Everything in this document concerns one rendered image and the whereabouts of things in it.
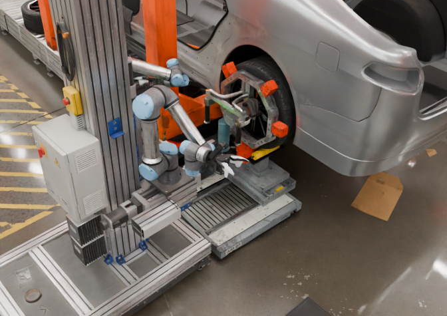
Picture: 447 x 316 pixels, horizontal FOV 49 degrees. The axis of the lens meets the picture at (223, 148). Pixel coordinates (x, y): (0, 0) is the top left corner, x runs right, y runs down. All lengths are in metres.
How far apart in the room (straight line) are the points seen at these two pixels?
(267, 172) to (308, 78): 1.13
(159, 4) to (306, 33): 0.95
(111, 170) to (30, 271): 0.95
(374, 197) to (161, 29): 2.20
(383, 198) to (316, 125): 1.31
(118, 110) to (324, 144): 1.33
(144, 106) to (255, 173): 1.66
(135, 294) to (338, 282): 1.38
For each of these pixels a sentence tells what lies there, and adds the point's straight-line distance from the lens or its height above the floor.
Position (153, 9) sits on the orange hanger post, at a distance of 3.31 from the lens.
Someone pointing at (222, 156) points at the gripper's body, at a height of 1.25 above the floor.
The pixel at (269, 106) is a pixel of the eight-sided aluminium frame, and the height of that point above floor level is 1.00.
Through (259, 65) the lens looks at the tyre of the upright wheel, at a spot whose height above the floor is 1.18.
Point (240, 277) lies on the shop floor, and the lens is 3.52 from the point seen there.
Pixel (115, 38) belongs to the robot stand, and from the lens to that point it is 2.52.
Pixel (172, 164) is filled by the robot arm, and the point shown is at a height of 0.95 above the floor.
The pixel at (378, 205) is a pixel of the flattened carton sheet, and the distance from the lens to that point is 4.23.
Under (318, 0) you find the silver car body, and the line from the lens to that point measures 3.04.
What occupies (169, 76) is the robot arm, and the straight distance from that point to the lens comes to 3.07.
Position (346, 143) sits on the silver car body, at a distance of 3.10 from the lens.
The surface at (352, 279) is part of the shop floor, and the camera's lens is 3.65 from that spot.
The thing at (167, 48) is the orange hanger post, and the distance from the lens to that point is 3.45.
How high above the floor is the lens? 2.75
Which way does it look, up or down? 37 degrees down
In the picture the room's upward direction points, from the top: 2 degrees clockwise
